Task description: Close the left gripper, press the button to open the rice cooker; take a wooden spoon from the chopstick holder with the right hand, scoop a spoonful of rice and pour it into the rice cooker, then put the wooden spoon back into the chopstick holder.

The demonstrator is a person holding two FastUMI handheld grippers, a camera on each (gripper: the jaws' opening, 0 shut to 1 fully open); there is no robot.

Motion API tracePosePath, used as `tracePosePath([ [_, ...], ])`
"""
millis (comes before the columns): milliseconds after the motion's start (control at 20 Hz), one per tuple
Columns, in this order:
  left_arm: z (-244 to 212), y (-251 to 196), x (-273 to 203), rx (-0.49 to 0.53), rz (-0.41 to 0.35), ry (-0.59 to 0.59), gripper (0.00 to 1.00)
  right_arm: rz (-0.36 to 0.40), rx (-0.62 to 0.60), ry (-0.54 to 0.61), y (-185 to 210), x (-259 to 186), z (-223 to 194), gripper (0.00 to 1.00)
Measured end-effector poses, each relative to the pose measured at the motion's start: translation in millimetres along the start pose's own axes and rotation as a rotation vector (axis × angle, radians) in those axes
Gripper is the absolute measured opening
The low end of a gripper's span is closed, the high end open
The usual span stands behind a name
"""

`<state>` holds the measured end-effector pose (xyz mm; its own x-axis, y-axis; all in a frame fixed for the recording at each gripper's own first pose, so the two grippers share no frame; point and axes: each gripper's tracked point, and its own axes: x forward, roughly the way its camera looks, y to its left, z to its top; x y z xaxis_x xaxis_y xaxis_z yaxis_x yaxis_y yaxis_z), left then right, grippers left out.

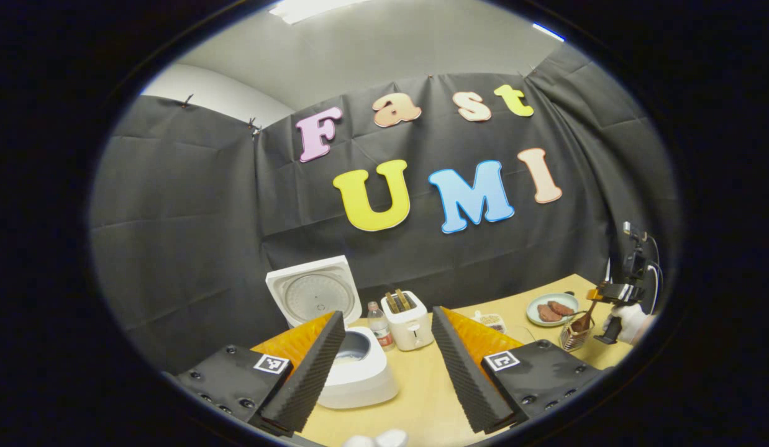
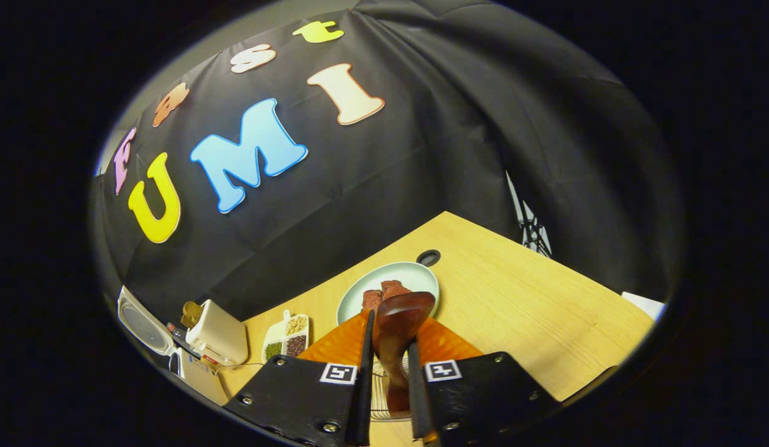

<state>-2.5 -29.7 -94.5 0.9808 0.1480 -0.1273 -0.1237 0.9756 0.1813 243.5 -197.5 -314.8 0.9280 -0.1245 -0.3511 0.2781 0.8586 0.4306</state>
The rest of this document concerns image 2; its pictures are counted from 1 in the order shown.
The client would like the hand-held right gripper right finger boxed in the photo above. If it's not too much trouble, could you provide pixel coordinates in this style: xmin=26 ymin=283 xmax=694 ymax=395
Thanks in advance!
xmin=408 ymin=318 xmax=562 ymax=446

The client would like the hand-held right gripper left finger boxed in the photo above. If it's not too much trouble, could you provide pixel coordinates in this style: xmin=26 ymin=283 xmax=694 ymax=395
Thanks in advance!
xmin=223 ymin=309 xmax=376 ymax=447

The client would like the metal wire chopstick holder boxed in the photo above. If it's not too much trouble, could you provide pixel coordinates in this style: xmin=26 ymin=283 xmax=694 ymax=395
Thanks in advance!
xmin=371 ymin=357 xmax=416 ymax=423

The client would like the brown wooden spoon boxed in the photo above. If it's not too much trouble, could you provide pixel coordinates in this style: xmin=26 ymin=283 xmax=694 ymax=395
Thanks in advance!
xmin=372 ymin=292 xmax=436 ymax=418

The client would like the white rice cooker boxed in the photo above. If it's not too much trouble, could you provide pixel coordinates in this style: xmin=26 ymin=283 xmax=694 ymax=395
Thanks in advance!
xmin=117 ymin=286 xmax=230 ymax=407

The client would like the white divided dish of grains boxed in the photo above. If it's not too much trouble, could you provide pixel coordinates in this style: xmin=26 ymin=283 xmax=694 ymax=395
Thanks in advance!
xmin=261 ymin=310 xmax=310 ymax=364

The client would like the pale green plate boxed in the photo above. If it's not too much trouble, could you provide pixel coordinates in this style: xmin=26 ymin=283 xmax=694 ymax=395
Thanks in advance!
xmin=336 ymin=261 xmax=441 ymax=327

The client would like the white toaster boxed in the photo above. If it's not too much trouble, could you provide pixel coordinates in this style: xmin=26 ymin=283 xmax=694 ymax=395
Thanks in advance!
xmin=186 ymin=299 xmax=249 ymax=366

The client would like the glass bottle with red label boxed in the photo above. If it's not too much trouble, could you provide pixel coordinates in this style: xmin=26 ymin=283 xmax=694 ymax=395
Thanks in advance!
xmin=167 ymin=322 xmax=221 ymax=367

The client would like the black tripod stand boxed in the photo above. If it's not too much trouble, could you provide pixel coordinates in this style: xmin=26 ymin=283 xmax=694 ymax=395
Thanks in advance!
xmin=506 ymin=171 xmax=553 ymax=258

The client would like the black backdrop cloth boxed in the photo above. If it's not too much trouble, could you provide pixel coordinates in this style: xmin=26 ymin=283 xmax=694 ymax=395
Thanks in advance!
xmin=89 ymin=0 xmax=683 ymax=339

